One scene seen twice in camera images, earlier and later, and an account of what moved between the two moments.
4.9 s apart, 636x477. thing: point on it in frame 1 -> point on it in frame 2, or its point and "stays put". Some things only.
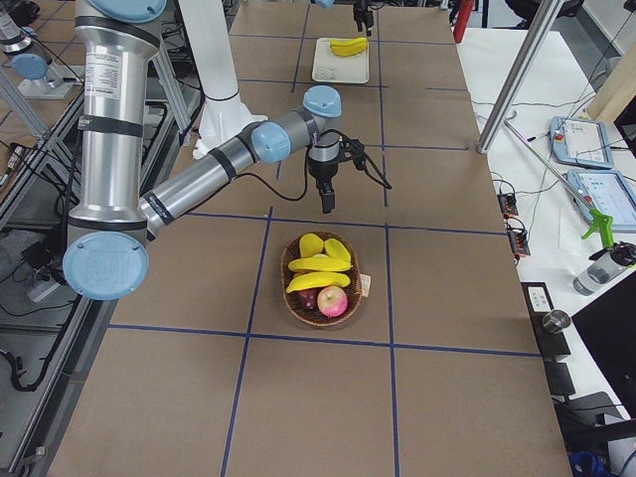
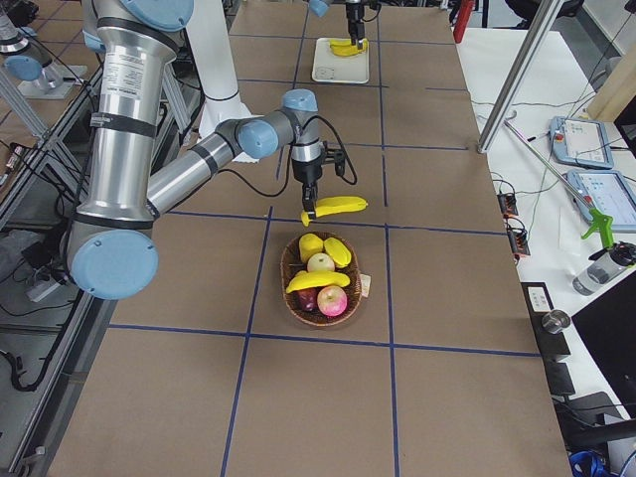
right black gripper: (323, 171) -> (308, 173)
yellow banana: (320, 262) -> (335, 205)
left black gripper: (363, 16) -> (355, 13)
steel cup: (556, 321) stays put
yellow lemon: (310, 244) stays put
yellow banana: (349, 50) stays put
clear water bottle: (606, 267) stays put
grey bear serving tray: (330, 67) stays put
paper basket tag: (365, 284) stays put
